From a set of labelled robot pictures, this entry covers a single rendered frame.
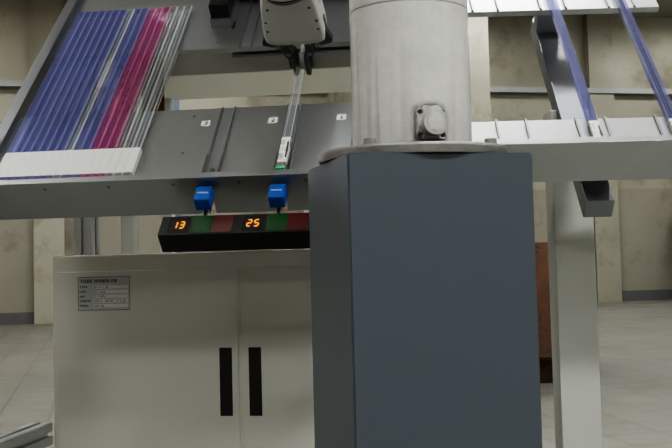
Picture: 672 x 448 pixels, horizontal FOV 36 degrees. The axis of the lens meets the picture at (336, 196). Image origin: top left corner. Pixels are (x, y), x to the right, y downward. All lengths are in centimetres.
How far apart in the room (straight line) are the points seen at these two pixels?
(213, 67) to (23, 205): 71
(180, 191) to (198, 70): 72
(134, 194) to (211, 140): 15
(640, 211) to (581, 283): 1091
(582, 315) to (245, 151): 57
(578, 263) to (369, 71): 68
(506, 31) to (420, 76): 1108
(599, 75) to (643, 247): 206
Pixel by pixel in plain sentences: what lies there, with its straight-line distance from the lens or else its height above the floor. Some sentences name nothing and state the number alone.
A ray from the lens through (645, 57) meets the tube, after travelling 161.
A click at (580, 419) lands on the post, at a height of 35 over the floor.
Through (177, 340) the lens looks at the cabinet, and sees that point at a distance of 188.
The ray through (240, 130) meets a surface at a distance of 164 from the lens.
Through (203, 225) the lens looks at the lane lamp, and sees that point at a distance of 149.
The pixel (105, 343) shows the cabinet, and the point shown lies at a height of 46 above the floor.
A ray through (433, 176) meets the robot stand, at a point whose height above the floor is 68.
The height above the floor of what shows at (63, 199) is 70.
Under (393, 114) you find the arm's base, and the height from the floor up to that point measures 74.
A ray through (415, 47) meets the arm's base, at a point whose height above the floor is 80.
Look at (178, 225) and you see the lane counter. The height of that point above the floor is 66.
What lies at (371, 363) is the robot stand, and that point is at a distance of 93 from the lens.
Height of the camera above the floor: 61
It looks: 3 degrees up
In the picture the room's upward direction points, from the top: 1 degrees counter-clockwise
